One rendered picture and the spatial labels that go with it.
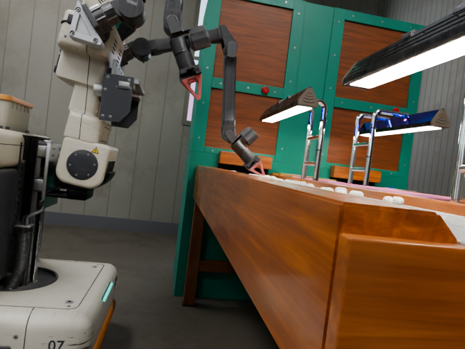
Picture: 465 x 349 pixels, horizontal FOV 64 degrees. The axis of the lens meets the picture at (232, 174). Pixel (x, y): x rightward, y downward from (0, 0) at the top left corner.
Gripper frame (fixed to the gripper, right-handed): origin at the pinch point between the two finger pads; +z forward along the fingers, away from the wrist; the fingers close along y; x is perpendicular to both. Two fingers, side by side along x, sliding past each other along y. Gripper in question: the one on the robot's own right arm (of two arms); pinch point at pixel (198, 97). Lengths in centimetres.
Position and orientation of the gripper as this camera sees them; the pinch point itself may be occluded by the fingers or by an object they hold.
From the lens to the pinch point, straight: 126.2
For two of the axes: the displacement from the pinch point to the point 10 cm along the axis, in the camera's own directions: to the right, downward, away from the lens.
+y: -1.6, -0.4, 9.9
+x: -9.3, 3.5, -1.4
